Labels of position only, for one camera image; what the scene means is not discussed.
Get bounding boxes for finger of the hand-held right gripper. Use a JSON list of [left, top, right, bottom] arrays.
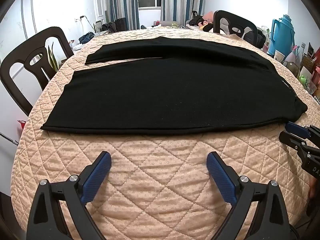
[[279, 131, 320, 160], [285, 121, 320, 140]]

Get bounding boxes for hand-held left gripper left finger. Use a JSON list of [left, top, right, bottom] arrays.
[[27, 151, 112, 240]]

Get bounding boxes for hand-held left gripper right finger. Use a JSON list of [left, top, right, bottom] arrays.
[[206, 151, 292, 240]]

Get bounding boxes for black pants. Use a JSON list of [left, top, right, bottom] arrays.
[[40, 36, 308, 136]]

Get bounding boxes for person's right hand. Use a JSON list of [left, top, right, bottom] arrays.
[[308, 177, 320, 200]]

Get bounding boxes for glass kettle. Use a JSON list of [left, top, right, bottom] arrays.
[[282, 60, 301, 78]]

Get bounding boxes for beige quilted blanket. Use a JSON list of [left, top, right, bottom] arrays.
[[11, 26, 320, 240]]

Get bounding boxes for wicker basket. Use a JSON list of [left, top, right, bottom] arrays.
[[301, 54, 315, 72]]

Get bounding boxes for white pink bottle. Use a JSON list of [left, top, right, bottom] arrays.
[[285, 51, 297, 65]]

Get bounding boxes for blue thermos jug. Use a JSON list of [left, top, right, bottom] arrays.
[[271, 14, 297, 55]]

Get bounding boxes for black backpack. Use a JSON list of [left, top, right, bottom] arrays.
[[254, 29, 267, 48]]

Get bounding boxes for green potted plant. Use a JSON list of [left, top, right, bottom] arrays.
[[46, 42, 60, 72]]

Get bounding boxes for dark plastic chair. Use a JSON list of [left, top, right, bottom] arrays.
[[0, 26, 75, 117], [214, 10, 258, 48]]

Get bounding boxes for black bag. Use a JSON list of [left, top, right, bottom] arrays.
[[79, 32, 95, 44]]

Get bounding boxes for pile of clothes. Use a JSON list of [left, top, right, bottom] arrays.
[[188, 11, 216, 32]]

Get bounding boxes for striped curtain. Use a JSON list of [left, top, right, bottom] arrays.
[[161, 0, 205, 22], [104, 0, 140, 30]]

